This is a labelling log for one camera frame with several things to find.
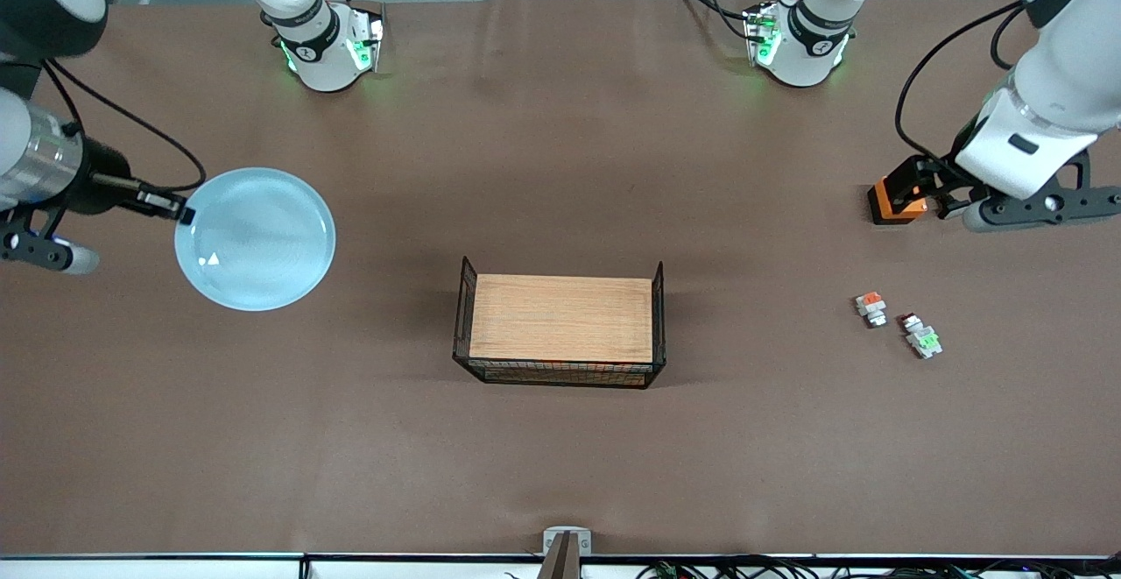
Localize white table edge rail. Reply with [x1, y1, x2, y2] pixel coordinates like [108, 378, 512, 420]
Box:
[0, 553, 1121, 579]

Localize light blue round plate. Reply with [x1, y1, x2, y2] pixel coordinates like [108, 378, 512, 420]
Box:
[173, 167, 337, 313]

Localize brown table cover sheet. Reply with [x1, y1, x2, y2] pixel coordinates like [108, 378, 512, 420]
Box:
[0, 0, 1121, 558]

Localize grey metal bracket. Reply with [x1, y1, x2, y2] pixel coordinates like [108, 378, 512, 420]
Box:
[542, 526, 593, 579]

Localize black push button green block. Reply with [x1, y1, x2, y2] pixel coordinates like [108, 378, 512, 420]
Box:
[897, 312, 944, 361]

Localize black wire mesh basket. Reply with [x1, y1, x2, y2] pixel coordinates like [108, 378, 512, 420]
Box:
[452, 255, 668, 390]

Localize grey base connector panel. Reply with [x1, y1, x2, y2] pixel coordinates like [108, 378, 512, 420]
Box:
[743, 1, 782, 69]
[349, 8, 386, 74]

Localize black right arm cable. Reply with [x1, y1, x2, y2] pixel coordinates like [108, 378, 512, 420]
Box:
[39, 58, 207, 193]

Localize orange push-button enclosure box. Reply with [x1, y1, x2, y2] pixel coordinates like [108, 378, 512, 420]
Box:
[866, 174, 931, 227]

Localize black cable bundle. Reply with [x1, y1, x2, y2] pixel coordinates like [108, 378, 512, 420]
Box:
[635, 555, 1121, 579]

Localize wooden board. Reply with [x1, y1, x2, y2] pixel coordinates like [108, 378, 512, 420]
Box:
[469, 274, 655, 364]

